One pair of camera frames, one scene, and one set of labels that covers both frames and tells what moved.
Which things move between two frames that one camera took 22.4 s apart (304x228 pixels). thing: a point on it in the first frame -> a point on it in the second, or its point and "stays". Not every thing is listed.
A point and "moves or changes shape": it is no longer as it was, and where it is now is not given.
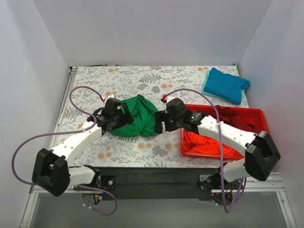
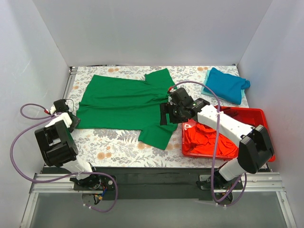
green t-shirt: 142,112 moves or changes shape
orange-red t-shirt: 196,143 stays
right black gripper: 164,119 -> 164,114
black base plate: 157,184 stays
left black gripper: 125,115 -> 74,121
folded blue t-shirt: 225,86 stays
